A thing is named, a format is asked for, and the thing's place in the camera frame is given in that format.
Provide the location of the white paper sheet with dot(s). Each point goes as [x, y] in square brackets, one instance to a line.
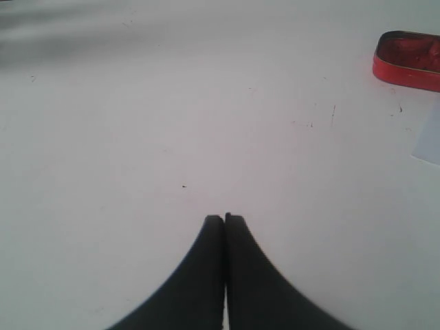
[427, 147]

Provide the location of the red ink tin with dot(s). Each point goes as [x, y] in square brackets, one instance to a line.
[409, 59]

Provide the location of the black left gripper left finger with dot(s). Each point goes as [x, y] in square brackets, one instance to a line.
[193, 296]

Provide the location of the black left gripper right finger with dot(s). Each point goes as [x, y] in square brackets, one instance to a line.
[258, 295]

